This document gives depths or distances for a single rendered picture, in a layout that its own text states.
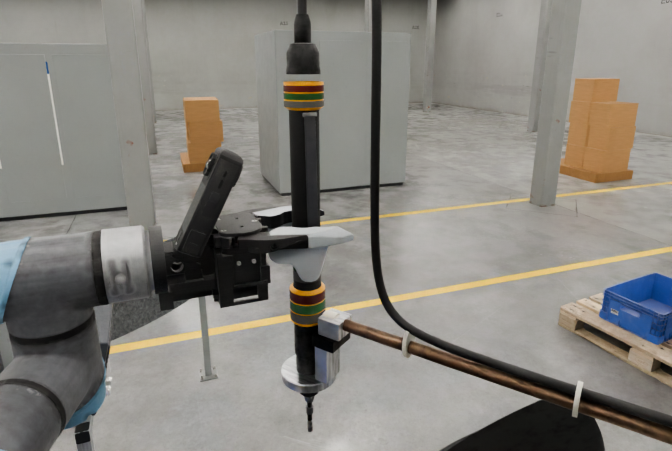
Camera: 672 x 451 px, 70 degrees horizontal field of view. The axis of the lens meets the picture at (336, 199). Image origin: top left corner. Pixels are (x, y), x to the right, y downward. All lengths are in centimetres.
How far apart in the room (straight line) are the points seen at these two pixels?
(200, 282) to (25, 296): 16
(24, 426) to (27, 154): 629
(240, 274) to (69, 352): 18
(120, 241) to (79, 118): 607
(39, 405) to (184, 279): 16
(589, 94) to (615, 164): 120
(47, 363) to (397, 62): 687
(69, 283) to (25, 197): 635
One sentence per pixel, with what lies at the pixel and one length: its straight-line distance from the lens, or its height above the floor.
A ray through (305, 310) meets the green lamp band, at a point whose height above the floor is 156.
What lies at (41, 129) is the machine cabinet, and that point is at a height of 108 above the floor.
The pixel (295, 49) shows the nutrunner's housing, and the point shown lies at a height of 185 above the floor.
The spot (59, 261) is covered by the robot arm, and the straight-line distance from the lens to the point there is 51.
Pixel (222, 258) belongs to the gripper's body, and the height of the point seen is 164.
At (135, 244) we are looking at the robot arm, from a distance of 51.
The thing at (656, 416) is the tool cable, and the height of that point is 156.
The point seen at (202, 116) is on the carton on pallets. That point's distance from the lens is 860.
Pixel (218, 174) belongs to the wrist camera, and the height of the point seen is 173.
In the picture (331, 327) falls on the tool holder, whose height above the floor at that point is 154.
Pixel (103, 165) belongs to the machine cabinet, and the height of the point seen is 61.
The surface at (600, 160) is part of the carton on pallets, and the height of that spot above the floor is 34.
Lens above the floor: 184
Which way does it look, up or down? 16 degrees down
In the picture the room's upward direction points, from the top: straight up
